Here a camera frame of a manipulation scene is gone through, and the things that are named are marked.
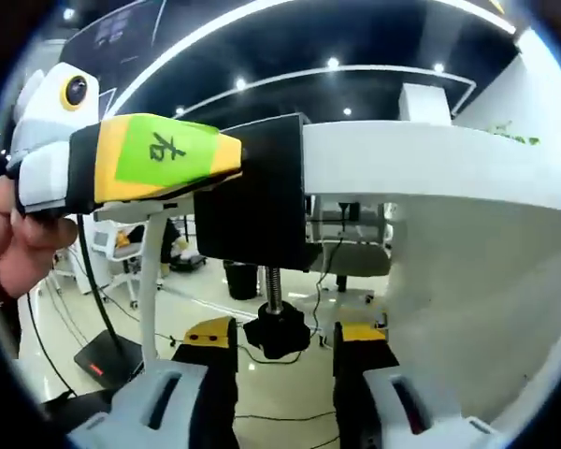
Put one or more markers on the green potted plant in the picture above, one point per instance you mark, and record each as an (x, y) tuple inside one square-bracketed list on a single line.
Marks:
[(519, 138)]

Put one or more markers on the grey office chair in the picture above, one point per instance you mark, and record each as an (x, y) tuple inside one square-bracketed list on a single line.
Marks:
[(355, 262)]

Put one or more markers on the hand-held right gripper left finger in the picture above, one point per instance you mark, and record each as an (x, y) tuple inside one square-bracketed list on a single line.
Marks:
[(131, 411)]

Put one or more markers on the large dark hanging screen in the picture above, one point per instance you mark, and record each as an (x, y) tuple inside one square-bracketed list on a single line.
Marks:
[(117, 33)]

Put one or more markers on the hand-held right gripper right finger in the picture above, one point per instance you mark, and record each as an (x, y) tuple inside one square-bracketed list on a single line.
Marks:
[(383, 411)]

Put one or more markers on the curved ceiling light strip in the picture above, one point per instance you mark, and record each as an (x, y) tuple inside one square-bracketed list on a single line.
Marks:
[(177, 49)]

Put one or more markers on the black waste bin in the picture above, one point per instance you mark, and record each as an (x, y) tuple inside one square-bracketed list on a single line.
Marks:
[(240, 280)]

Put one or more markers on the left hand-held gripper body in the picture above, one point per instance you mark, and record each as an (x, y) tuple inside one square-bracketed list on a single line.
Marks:
[(51, 112)]

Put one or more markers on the white desk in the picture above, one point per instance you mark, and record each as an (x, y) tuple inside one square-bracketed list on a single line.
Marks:
[(449, 154)]

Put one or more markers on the black clamp fixed fixture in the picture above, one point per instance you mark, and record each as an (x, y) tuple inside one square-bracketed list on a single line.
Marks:
[(248, 210)]

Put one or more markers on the person's left hand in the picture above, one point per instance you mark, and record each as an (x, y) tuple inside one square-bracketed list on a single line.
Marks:
[(23, 248)]

